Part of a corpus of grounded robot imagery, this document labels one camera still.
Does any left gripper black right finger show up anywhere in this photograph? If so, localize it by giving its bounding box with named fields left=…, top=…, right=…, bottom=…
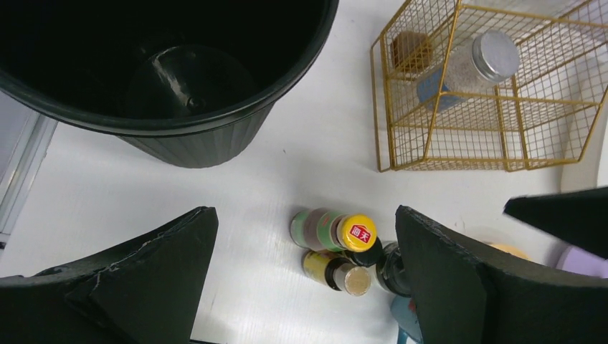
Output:
left=395, top=206, right=607, bottom=343

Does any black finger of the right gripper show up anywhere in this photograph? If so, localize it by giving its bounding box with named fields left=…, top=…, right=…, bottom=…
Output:
left=503, top=187, right=607, bottom=259

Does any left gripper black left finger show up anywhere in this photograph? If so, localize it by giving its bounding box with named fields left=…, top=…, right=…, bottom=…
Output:
left=1, top=206, right=219, bottom=343

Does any small yellow label bottle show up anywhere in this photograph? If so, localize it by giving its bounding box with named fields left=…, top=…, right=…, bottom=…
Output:
left=302, top=251, right=371, bottom=297

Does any yellow cap green bottle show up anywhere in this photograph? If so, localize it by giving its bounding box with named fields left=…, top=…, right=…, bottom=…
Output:
left=290, top=208, right=377, bottom=252

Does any silver lid spice jar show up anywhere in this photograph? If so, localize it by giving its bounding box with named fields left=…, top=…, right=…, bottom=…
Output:
left=414, top=29, right=521, bottom=113

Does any glass bottle with brown sauce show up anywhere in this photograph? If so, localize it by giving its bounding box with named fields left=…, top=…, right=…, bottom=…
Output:
left=390, top=31, right=434, bottom=74

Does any purple plate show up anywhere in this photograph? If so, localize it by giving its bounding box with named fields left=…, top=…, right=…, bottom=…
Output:
left=556, top=245, right=607, bottom=279

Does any blue white mug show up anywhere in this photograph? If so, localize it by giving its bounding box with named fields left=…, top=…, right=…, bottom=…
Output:
left=390, top=295, right=423, bottom=344

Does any yellow plate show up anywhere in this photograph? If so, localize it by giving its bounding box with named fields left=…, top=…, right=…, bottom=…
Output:
left=485, top=242, right=531, bottom=261

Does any black lid glass jar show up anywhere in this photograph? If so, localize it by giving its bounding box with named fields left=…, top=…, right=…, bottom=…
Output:
left=376, top=241, right=412, bottom=297

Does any small black cap jar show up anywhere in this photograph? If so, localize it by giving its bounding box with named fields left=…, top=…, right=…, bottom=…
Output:
left=346, top=238, right=383, bottom=268

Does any black ribbed trash bin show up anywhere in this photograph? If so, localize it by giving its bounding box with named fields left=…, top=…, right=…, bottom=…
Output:
left=1, top=1, right=338, bottom=168

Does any gold wire rack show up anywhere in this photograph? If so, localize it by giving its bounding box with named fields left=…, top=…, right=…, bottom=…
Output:
left=369, top=1, right=607, bottom=172

